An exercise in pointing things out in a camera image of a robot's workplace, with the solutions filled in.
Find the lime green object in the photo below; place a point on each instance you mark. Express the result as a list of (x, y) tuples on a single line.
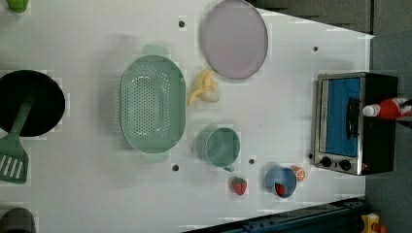
[(17, 6)]

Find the silver black toaster oven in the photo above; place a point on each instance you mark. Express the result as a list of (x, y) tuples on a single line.
[(346, 141)]

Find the blue metal frame rail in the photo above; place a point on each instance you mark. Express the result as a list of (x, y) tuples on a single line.
[(336, 217)]

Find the green mug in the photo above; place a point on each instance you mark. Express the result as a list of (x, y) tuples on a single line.
[(220, 146)]

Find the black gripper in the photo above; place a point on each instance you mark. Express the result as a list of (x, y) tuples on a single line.
[(405, 114)]

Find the blue cup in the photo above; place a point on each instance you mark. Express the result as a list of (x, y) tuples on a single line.
[(282, 175)]

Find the green slotted spatula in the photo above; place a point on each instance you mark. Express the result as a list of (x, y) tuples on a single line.
[(14, 159)]

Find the grey object at edge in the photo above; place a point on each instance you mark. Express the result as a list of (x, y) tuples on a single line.
[(17, 220)]

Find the toy orange half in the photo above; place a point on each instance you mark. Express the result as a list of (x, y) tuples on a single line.
[(299, 172)]

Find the red strawberry in cup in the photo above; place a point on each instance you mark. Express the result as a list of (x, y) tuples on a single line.
[(280, 189)]

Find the red toy strawberry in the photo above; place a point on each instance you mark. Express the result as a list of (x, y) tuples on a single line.
[(239, 185)]

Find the yellow red toy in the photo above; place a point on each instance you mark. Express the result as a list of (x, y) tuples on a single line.
[(372, 224)]

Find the red ketchup bottle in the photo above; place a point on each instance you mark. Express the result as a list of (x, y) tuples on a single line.
[(387, 109)]

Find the round lilac plate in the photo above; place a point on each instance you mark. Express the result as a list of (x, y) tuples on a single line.
[(235, 39)]

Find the green oval colander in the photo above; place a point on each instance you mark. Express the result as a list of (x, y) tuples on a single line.
[(153, 104)]

